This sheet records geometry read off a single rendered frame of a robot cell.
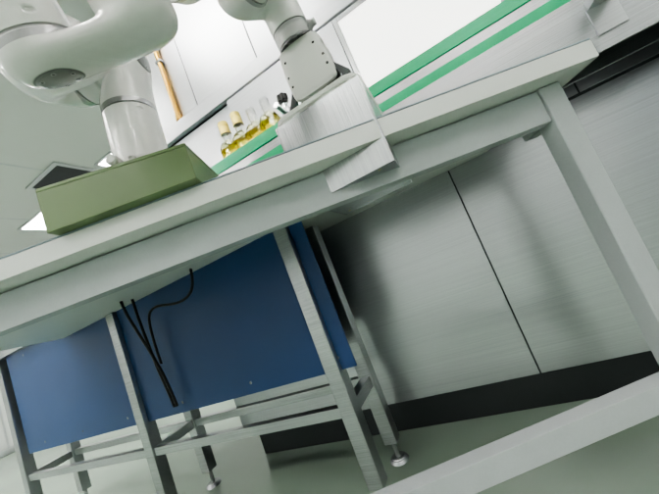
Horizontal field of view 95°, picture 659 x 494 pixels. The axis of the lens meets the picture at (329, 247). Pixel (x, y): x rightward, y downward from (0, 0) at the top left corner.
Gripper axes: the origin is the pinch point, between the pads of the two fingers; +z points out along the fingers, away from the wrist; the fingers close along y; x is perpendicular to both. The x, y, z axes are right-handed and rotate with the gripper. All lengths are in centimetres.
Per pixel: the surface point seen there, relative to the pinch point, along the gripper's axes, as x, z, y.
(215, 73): -51, -51, 45
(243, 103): -43, -31, 36
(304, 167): 19.4, 9.0, 3.4
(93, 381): 2, 34, 121
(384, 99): -19.5, -1.2, -10.0
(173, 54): -57, -70, 61
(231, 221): 22.2, 10.9, 18.3
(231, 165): -9.9, -5.8, 32.7
